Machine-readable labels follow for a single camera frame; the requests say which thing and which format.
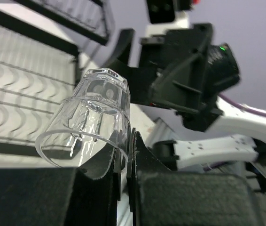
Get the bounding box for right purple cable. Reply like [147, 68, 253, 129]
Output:
[219, 94, 266, 118]

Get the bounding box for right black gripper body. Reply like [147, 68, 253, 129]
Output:
[137, 23, 223, 131]

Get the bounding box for clear wine glass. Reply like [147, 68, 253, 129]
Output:
[35, 68, 131, 167]

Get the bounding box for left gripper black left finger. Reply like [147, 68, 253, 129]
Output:
[0, 144, 121, 226]

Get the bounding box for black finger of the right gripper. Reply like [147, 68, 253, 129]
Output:
[104, 28, 156, 104]

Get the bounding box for black wire dish rack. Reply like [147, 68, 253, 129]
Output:
[0, 0, 114, 156]

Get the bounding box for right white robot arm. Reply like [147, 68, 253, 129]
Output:
[106, 23, 266, 192]

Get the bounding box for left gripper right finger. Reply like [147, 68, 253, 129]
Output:
[127, 130, 264, 226]

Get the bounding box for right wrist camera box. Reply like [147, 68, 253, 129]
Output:
[145, 0, 198, 37]

